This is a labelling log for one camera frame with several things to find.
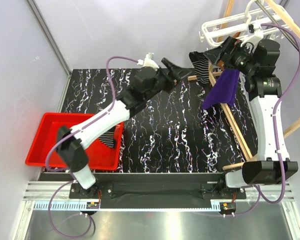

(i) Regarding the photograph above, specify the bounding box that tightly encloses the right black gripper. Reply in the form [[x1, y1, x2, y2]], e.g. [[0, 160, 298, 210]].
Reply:
[[203, 36, 257, 77]]

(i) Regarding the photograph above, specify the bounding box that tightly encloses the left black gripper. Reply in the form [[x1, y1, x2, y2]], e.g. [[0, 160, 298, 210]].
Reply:
[[144, 59, 191, 102]]

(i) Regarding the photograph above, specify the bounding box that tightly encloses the black striped sock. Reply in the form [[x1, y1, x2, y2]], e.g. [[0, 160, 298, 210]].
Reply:
[[98, 126, 116, 149], [188, 51, 210, 87]]

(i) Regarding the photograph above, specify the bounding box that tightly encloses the white clip hanger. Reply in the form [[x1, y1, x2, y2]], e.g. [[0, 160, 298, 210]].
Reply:
[[199, 0, 291, 48]]

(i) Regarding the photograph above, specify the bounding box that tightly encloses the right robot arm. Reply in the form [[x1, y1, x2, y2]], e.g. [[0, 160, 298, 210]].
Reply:
[[203, 36, 299, 199]]

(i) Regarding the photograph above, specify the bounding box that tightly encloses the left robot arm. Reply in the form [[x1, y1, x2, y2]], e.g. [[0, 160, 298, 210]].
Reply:
[[55, 57, 191, 198]]

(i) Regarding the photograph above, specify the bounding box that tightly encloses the orange cloth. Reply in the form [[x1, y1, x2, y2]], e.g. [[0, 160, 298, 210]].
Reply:
[[212, 66, 223, 76]]

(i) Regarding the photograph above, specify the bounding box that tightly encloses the purple cloth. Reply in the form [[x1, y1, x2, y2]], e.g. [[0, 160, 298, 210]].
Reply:
[[202, 68, 240, 110]]

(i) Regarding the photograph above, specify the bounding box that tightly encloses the metal hanging rod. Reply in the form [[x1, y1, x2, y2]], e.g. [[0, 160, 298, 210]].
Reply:
[[257, 0, 300, 63]]

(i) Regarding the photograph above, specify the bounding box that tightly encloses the wooden drying rack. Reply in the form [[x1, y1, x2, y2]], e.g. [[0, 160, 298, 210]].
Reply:
[[199, 0, 300, 162]]

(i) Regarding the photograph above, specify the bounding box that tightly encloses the red plastic tray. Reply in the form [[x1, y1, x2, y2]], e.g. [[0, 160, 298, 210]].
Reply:
[[25, 112, 124, 171]]

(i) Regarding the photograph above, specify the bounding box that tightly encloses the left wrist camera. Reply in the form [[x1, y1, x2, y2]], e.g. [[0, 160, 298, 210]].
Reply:
[[137, 52, 160, 71]]

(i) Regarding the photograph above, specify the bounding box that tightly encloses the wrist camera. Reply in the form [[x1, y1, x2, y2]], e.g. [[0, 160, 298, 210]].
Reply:
[[137, 52, 160, 71], [241, 23, 264, 47]]

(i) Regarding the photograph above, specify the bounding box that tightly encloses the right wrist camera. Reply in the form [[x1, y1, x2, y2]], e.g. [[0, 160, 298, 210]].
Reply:
[[241, 23, 264, 47]]

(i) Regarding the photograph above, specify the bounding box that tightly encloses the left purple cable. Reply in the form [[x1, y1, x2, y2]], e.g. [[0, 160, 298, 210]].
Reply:
[[44, 56, 143, 237]]

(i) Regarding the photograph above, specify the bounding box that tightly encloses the purple cable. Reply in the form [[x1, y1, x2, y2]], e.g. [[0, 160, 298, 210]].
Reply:
[[239, 23, 300, 217], [44, 56, 143, 237]]

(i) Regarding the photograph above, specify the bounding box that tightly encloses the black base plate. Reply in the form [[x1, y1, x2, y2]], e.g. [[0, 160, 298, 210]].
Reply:
[[38, 171, 278, 210]]

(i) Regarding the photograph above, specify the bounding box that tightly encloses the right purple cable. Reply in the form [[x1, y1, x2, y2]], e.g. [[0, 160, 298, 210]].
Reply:
[[239, 23, 300, 217]]

